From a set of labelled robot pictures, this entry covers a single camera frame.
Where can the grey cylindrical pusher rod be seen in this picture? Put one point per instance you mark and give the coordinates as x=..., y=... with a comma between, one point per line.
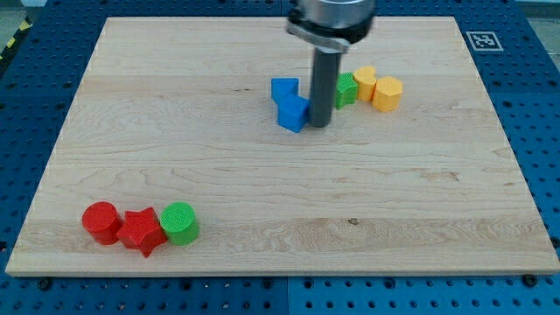
x=324, y=77

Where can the blue cube block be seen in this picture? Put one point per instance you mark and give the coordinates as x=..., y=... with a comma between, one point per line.
x=293, y=113

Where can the green star block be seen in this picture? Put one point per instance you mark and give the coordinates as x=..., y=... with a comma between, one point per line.
x=346, y=90

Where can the yellow heart block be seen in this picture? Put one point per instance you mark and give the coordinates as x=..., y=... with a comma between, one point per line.
x=366, y=80

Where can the blue triangle block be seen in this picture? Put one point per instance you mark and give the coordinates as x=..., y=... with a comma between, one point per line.
x=282, y=87

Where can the yellow hexagon block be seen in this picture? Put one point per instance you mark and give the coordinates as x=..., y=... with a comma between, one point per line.
x=388, y=93

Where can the white fiducial marker tag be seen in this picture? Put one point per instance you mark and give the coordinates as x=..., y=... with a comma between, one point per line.
x=484, y=41

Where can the wooden board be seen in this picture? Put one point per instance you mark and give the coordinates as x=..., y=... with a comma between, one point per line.
x=179, y=109

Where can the green cylinder block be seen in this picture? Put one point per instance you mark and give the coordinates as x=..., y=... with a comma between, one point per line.
x=179, y=222

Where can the red star block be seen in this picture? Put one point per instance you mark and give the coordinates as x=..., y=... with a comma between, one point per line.
x=141, y=230

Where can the red cylinder block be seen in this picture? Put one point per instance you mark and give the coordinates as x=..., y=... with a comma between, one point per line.
x=102, y=221

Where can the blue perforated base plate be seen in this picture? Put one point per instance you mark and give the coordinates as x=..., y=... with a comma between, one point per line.
x=36, y=92

